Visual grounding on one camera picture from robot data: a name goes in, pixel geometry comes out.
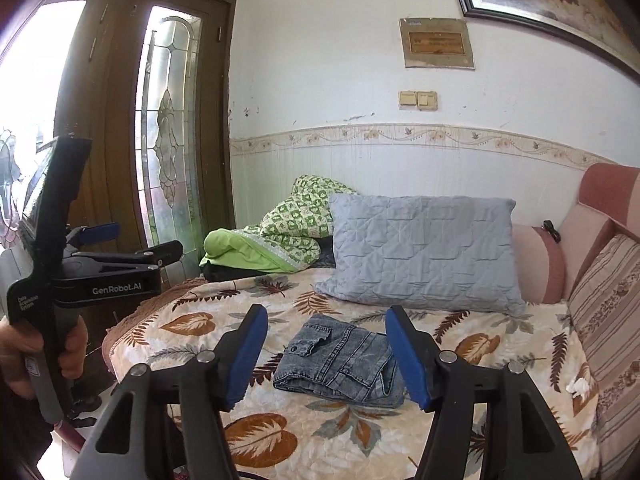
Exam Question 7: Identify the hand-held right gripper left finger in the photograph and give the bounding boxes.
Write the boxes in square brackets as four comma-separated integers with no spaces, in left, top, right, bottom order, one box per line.
[72,304,270,480]

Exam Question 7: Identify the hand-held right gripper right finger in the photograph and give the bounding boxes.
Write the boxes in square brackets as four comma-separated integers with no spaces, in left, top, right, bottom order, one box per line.
[385,305,583,480]

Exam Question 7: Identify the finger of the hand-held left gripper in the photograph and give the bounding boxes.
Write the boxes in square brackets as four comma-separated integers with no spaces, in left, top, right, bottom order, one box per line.
[70,240,184,272]
[65,222,121,248]

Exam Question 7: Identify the grey-blue denim pants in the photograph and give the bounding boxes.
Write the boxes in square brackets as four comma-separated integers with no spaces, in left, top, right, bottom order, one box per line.
[273,314,407,409]

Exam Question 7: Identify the person's left hand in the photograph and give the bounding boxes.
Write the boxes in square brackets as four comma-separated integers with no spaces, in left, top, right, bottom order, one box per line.
[0,312,90,401]

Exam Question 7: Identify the wooden stained glass door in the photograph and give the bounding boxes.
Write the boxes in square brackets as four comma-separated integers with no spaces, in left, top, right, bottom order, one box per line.
[102,0,236,286]

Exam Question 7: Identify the grey quilted pillow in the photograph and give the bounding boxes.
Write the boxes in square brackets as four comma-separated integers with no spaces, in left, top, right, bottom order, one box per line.
[314,194,527,317]

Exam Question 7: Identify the leaf print blanket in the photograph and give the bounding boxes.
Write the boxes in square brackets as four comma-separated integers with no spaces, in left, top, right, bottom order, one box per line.
[102,275,601,480]

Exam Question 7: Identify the green patterned quilt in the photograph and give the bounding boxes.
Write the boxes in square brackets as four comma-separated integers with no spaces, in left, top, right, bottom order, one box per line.
[199,175,358,275]

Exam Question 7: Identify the striped sofa cushion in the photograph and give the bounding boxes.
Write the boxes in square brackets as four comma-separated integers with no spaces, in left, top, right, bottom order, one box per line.
[567,234,640,480]

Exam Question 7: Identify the pink sofa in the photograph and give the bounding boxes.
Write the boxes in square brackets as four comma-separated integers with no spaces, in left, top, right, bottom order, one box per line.
[512,162,640,480]

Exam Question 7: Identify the beige light switch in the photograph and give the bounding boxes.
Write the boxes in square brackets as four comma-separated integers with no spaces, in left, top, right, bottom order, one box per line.
[398,90,439,111]

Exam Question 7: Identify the wall plaque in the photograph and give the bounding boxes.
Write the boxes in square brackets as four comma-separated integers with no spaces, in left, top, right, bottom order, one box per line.
[399,17,475,69]

